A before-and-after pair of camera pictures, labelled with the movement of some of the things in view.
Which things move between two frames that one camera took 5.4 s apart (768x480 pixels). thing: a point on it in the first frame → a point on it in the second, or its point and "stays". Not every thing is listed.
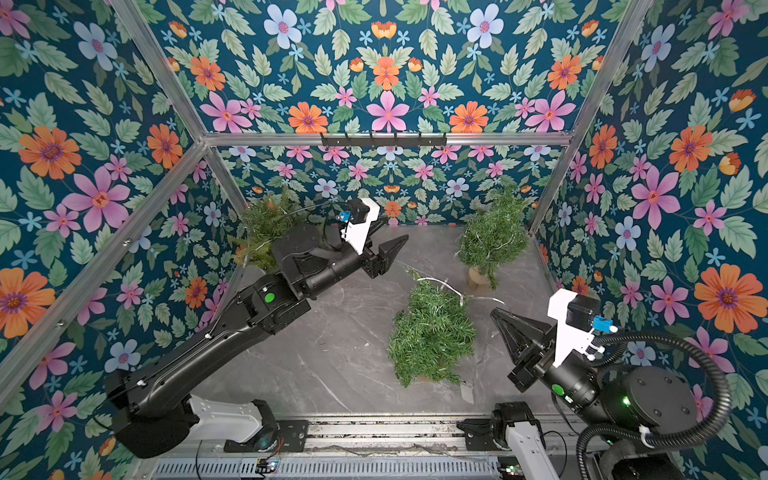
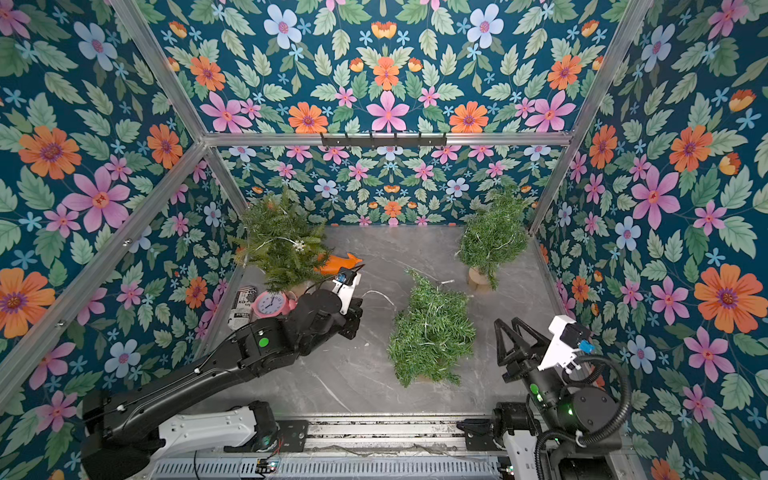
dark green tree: [433, 335] stays
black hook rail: [384, 142] stays
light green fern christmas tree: [262, 222] stays
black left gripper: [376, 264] → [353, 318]
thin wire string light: [461, 297] → [427, 309]
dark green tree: [493, 235] stays
